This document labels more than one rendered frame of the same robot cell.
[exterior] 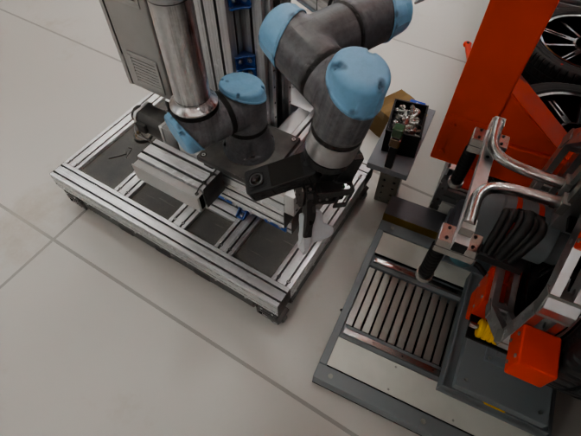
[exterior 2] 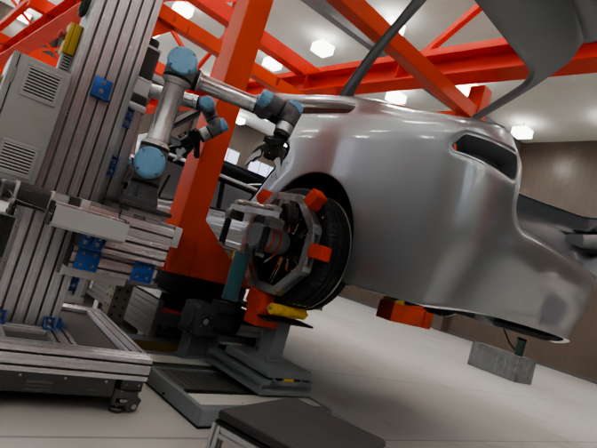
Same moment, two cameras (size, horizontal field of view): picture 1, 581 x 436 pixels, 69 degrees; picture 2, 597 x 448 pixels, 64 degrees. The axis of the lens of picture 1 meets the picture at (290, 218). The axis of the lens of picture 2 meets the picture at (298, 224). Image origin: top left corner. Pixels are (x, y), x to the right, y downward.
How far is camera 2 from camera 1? 205 cm
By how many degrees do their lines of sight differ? 82
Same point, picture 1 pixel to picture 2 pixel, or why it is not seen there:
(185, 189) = (115, 221)
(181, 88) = (168, 130)
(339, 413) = not seen: hidden behind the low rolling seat
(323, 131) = (291, 119)
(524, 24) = (210, 181)
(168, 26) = (179, 96)
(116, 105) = not seen: outside the picture
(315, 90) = (289, 107)
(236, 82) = not seen: hidden behind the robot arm
